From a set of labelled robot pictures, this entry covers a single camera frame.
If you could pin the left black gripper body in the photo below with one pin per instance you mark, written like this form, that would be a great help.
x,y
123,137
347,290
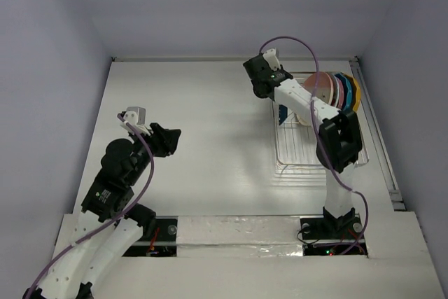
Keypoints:
x,y
158,143

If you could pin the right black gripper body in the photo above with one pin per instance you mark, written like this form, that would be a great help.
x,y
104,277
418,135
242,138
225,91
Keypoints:
x,y
255,68

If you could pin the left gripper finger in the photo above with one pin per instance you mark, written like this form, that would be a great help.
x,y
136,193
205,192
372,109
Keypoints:
x,y
158,129
174,136

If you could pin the dark blue plate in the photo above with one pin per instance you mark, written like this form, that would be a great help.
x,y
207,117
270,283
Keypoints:
x,y
282,113

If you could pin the pink and cream plate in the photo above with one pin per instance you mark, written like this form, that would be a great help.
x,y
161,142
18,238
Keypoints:
x,y
324,91

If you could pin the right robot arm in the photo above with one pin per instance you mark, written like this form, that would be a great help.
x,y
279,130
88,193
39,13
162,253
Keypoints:
x,y
337,133

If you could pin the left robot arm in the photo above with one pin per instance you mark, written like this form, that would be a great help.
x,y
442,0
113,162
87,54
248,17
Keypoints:
x,y
111,218

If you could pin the white patterned plate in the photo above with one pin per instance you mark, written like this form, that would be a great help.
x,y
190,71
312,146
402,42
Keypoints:
x,y
336,90

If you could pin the teal blue plate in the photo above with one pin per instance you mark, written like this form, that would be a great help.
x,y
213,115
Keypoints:
x,y
348,91

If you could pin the yellow plate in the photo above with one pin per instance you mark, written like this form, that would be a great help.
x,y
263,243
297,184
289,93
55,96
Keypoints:
x,y
356,101

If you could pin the silver foil strip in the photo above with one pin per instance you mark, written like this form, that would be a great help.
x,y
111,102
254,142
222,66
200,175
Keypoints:
x,y
238,237

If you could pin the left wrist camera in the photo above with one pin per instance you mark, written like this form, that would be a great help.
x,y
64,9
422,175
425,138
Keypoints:
x,y
133,120

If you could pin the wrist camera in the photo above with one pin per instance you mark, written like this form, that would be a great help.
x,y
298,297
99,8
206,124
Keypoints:
x,y
270,56
133,120

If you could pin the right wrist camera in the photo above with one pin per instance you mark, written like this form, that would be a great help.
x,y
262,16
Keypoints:
x,y
270,56

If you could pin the wire dish rack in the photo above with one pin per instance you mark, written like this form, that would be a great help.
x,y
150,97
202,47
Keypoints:
x,y
295,144

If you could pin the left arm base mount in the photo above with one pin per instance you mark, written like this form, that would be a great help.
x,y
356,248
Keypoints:
x,y
160,243

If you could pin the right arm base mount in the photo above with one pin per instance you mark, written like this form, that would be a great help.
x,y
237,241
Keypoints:
x,y
318,240

